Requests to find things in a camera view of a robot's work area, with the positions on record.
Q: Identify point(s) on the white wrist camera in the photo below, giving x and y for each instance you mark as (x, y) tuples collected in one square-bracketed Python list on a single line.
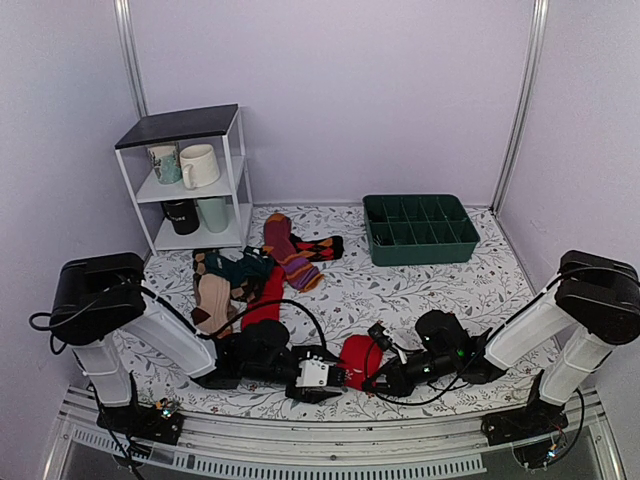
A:
[(384, 340), (312, 373)]

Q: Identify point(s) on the teal patterned mug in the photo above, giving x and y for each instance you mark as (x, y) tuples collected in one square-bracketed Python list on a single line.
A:
[(165, 163)]

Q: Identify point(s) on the cream white mug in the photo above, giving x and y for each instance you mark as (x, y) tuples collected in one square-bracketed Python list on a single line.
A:
[(199, 166)]

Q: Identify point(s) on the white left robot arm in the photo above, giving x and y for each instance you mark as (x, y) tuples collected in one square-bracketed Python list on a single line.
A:
[(98, 296)]

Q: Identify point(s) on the white shelf black top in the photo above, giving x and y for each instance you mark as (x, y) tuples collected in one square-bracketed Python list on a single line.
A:
[(221, 126)]

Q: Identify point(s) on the green divided organizer tray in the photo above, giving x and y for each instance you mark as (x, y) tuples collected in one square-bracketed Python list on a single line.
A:
[(418, 229)]

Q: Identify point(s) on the right corner metal post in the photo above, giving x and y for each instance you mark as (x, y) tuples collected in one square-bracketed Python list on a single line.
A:
[(531, 67)]

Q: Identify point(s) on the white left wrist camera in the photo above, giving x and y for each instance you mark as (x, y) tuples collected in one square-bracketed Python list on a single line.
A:
[(312, 373)]

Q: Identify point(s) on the black orange argyle sock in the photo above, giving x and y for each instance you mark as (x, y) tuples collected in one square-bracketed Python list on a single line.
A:
[(319, 250)]

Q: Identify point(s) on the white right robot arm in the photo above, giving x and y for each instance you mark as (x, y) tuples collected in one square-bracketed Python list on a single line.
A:
[(596, 295)]

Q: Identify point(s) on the black mug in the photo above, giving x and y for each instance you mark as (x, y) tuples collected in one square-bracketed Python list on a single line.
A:
[(183, 216)]

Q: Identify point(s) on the maroon purple striped sock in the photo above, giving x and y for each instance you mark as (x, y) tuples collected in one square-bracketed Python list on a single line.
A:
[(299, 272)]

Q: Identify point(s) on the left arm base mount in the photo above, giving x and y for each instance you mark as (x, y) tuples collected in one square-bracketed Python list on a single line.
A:
[(160, 424)]

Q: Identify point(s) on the floral white table mat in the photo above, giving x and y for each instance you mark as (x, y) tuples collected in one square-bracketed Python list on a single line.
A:
[(353, 295)]

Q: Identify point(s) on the corner metal post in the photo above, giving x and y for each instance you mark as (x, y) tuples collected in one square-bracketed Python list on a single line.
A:
[(125, 30), (531, 67)]

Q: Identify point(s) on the red sock pair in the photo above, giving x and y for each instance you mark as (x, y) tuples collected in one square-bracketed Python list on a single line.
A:
[(360, 357)]

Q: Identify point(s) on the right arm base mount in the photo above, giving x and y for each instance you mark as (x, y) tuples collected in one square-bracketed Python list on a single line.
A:
[(534, 419)]

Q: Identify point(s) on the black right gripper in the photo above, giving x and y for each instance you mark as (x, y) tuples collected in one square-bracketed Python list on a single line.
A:
[(400, 385)]

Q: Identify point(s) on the mint green mug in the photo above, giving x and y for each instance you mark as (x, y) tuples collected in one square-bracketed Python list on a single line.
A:
[(214, 213)]

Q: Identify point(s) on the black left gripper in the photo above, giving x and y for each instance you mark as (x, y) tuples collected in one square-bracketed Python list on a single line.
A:
[(315, 351)]

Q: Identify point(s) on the single red sock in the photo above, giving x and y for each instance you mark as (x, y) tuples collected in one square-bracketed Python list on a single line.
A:
[(268, 309)]

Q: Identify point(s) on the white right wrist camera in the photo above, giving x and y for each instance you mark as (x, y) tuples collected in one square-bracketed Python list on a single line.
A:
[(384, 340)]

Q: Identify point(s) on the dark teal sock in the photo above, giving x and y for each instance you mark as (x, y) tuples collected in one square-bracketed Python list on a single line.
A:
[(253, 263)]

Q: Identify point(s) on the left corner metal post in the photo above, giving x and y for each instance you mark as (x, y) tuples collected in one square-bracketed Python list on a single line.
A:
[(125, 30)]

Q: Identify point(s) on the aluminium front rail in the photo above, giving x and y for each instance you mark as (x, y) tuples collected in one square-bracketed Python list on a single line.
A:
[(224, 447)]

